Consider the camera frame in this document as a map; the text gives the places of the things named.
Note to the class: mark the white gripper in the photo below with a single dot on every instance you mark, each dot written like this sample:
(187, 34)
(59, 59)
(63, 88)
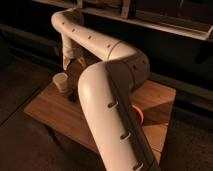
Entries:
(72, 50)

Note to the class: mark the red ceramic bowl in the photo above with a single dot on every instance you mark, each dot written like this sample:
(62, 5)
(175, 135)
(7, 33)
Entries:
(139, 113)

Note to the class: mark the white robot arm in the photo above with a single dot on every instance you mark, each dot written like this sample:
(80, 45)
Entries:
(104, 89)

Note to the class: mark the white shelf ledge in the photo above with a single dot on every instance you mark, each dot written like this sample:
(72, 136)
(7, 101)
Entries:
(183, 27)

